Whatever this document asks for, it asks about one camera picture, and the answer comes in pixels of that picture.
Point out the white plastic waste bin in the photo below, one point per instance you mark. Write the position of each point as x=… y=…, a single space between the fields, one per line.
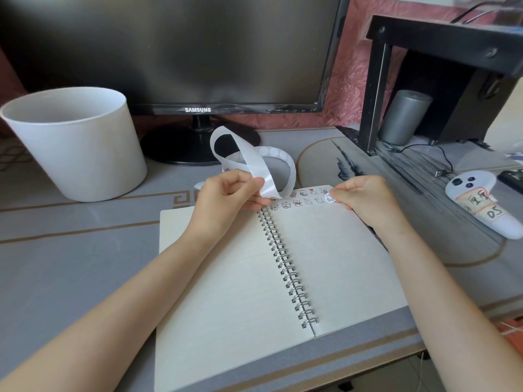
x=81 y=155

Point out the black shelf frame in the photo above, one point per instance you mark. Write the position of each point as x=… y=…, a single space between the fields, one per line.
x=374 y=102

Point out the person's left forearm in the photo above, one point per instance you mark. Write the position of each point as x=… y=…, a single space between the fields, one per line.
x=106 y=326

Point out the black desk frame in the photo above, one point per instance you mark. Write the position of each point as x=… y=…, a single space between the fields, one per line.
x=425 y=355

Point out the orange woven bag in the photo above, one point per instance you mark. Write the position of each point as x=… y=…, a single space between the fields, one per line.
x=512 y=338

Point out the person's left hand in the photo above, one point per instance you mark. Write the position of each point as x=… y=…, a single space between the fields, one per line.
x=214 y=204

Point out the white sticker strip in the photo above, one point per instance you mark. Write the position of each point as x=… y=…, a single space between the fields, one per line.
x=261 y=167

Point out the white labelled VR controller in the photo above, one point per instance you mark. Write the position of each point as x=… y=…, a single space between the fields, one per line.
x=474 y=197

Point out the blue striped cloth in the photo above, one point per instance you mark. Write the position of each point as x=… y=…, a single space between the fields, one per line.
x=515 y=155

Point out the cream spiral notebook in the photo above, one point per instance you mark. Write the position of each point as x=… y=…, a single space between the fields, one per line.
x=229 y=298

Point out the black plug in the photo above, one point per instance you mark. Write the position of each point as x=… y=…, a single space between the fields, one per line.
x=440 y=173

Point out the person's right forearm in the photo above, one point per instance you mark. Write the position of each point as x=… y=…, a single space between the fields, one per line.
x=453 y=310

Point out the black computer monitor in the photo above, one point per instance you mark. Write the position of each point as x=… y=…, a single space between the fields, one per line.
x=175 y=44

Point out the grey cylindrical speaker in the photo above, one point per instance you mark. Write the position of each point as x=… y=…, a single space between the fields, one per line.
x=404 y=118

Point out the person's right hand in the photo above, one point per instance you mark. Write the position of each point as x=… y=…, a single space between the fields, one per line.
x=369 y=200

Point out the grey patterned desk mat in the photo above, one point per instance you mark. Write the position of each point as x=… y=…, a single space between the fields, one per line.
x=81 y=261

